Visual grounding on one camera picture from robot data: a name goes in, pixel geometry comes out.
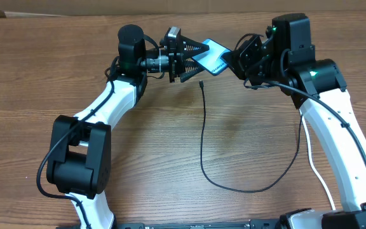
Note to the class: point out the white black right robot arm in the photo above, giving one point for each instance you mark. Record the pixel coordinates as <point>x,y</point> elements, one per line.
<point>319,91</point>

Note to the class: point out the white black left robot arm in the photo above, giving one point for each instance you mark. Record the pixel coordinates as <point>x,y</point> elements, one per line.
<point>79,159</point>

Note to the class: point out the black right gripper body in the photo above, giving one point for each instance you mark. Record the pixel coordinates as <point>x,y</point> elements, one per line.
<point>253,66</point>

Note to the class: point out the black smartphone lit screen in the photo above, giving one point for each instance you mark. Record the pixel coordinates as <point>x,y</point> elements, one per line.
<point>212,60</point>

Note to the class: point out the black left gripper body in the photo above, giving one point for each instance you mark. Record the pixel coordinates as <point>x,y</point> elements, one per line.
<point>164,60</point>

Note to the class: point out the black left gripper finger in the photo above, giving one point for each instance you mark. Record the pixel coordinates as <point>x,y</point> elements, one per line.
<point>190,69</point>
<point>192,48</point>

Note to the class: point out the brown cardboard backdrop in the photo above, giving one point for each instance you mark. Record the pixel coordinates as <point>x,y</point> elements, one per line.
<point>21,8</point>

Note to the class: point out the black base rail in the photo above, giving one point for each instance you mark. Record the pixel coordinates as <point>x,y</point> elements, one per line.
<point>251,224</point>

